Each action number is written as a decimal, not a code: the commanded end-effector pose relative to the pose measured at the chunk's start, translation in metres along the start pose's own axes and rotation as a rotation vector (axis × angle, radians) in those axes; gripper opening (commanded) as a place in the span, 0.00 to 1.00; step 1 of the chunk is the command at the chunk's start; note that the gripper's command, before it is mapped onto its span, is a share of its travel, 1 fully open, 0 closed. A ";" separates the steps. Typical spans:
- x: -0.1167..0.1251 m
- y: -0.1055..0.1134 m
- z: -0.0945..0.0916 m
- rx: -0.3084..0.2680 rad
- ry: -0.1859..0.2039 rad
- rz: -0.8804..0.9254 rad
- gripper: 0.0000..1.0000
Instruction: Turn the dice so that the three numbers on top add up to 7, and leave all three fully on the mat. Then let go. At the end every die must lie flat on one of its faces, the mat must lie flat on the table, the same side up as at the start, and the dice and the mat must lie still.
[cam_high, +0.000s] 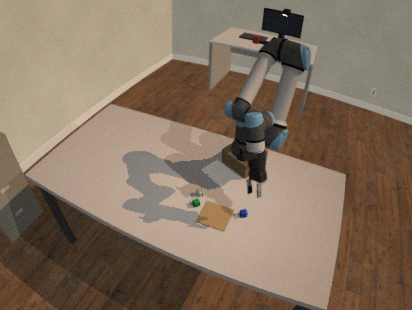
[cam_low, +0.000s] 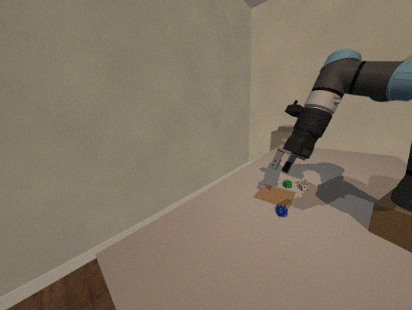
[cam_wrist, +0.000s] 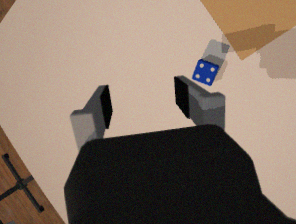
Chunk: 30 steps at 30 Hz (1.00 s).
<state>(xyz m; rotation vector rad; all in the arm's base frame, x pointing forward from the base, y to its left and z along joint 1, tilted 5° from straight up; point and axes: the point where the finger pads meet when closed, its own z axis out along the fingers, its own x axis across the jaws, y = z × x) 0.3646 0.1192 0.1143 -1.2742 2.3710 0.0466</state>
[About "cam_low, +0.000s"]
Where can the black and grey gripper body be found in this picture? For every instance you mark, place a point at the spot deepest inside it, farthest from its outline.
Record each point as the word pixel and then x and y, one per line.
pixel 312 122

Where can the green die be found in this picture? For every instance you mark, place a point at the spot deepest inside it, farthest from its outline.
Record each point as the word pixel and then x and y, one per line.
pixel 287 184

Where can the tan square mat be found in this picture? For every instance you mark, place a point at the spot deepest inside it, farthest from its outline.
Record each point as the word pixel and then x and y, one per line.
pixel 275 195

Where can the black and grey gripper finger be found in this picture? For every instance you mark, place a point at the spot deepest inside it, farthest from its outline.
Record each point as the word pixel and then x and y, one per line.
pixel 286 168
pixel 277 158

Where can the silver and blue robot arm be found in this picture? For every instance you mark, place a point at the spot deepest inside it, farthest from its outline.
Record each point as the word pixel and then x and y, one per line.
pixel 378 80

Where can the blue die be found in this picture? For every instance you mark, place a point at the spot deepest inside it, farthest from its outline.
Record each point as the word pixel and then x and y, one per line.
pixel 281 210

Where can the beige die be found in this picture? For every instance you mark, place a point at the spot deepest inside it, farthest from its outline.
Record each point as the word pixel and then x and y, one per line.
pixel 303 186

